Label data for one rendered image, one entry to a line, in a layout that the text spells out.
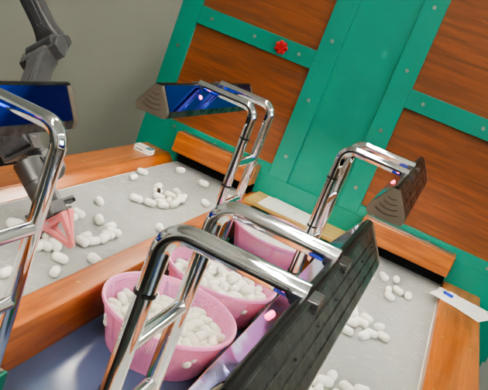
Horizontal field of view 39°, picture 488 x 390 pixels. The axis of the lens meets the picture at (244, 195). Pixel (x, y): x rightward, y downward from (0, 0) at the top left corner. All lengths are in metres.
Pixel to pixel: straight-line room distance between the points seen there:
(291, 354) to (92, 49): 3.04
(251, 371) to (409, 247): 1.67
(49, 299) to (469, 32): 1.46
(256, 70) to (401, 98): 0.48
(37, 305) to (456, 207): 1.39
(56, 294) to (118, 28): 2.36
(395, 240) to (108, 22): 1.94
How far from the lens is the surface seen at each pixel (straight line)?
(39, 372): 1.20
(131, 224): 1.71
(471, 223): 2.20
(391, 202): 1.40
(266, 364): 0.53
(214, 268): 1.62
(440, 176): 2.18
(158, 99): 1.52
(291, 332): 0.60
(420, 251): 2.15
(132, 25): 3.43
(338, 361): 1.45
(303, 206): 2.25
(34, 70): 1.67
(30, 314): 1.17
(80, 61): 3.58
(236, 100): 1.68
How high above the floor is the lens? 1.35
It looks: 15 degrees down
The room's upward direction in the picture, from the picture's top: 21 degrees clockwise
